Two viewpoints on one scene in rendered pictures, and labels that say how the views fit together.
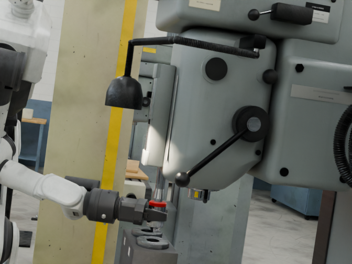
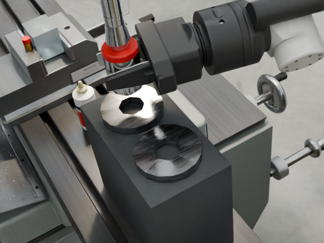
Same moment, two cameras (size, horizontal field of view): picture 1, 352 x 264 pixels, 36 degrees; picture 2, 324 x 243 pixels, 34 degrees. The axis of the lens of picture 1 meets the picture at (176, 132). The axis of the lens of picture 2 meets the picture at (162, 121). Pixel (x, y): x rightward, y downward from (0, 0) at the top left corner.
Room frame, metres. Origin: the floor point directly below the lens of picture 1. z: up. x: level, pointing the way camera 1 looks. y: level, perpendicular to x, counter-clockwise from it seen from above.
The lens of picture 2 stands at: (1.99, -0.04, 1.61)
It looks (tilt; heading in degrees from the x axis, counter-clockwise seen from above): 45 degrees down; 169
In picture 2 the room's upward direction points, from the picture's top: 9 degrees counter-clockwise
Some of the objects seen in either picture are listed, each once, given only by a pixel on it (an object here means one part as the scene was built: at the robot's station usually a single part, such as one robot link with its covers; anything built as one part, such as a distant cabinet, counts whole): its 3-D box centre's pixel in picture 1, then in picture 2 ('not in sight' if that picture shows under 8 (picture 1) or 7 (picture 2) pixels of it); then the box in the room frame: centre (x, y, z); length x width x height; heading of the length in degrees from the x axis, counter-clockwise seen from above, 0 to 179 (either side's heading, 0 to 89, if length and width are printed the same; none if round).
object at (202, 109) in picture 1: (212, 110); not in sight; (1.15, -0.07, 1.47); 0.21 x 0.19 x 0.32; 13
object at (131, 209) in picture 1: (122, 209); (189, 48); (1.45, 0.11, 1.17); 0.13 x 0.12 x 0.10; 178
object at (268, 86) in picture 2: not in sight; (261, 99); (1.04, 0.42, 0.60); 0.16 x 0.12 x 0.12; 103
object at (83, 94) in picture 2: not in sight; (86, 103); (1.26, -0.04, 0.96); 0.04 x 0.04 x 0.11
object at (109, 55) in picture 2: (157, 203); (119, 48); (1.45, 0.02, 1.20); 0.05 x 0.05 x 0.01
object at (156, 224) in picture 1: (156, 215); (123, 68); (1.45, 0.02, 1.17); 0.05 x 0.05 x 0.06
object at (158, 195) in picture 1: (160, 180); (111, 7); (1.45, 0.02, 1.26); 0.03 x 0.03 x 0.11
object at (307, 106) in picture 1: (295, 121); not in sight; (1.20, -0.26, 1.47); 0.24 x 0.19 x 0.26; 13
